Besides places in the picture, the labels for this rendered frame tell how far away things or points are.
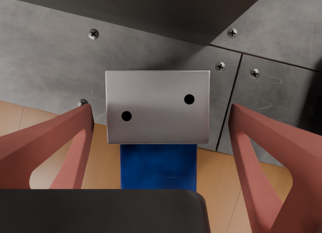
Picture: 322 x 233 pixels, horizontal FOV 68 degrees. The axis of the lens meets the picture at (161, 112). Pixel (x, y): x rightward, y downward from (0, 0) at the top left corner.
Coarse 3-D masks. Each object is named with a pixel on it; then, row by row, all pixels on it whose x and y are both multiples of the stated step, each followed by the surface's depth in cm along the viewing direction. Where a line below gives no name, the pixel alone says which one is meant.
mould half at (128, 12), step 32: (32, 0) 15; (64, 0) 13; (96, 0) 12; (128, 0) 11; (160, 0) 10; (192, 0) 9; (224, 0) 8; (256, 0) 8; (160, 32) 15; (192, 32) 13
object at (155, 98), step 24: (120, 72) 11; (144, 72) 11; (168, 72) 11; (192, 72) 11; (120, 96) 11; (144, 96) 11; (168, 96) 11; (192, 96) 12; (120, 120) 11; (144, 120) 11; (168, 120) 11; (192, 120) 11; (120, 144) 13; (144, 144) 13; (168, 144) 13; (192, 144) 13; (120, 168) 13; (144, 168) 13; (168, 168) 13; (192, 168) 13
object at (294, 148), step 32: (256, 128) 10; (288, 128) 8; (256, 160) 11; (288, 160) 7; (320, 160) 6; (256, 192) 10; (320, 192) 6; (256, 224) 10; (288, 224) 8; (320, 224) 6
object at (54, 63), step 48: (0, 0) 16; (288, 0) 16; (0, 48) 16; (48, 48) 16; (96, 48) 16; (144, 48) 16; (192, 48) 16; (240, 48) 16; (288, 48) 16; (0, 96) 17; (48, 96) 17; (96, 96) 17; (240, 96) 17; (288, 96) 17
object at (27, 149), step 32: (32, 128) 8; (64, 128) 10; (0, 160) 6; (32, 160) 7; (64, 160) 11; (0, 192) 5; (32, 192) 5; (64, 192) 5; (96, 192) 5; (128, 192) 5; (160, 192) 5; (192, 192) 5; (0, 224) 4; (32, 224) 4; (64, 224) 4; (96, 224) 4; (128, 224) 4; (160, 224) 4; (192, 224) 4
